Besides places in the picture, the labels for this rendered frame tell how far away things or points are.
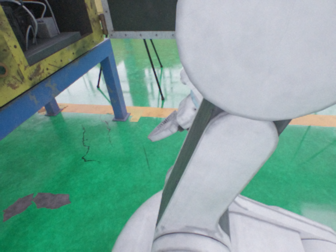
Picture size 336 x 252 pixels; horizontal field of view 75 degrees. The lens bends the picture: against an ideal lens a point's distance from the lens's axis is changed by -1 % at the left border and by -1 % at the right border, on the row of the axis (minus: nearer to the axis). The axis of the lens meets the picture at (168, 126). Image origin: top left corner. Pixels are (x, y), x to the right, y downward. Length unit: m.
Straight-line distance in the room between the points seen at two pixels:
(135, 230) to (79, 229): 0.55
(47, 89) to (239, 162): 1.01
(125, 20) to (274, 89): 1.30
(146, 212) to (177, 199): 0.42
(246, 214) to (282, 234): 0.10
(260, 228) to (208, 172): 0.36
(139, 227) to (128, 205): 0.51
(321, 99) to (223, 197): 0.20
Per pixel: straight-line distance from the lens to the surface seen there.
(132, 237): 0.75
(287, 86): 0.18
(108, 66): 1.66
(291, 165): 1.49
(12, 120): 1.05
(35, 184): 1.60
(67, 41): 1.26
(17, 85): 1.02
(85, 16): 1.44
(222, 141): 0.27
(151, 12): 1.35
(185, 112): 0.54
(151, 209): 0.77
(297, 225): 0.71
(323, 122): 1.93
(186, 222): 0.41
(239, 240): 0.59
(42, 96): 1.15
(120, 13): 1.44
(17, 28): 1.16
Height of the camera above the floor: 1.01
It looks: 36 degrees down
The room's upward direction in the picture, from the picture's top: 6 degrees counter-clockwise
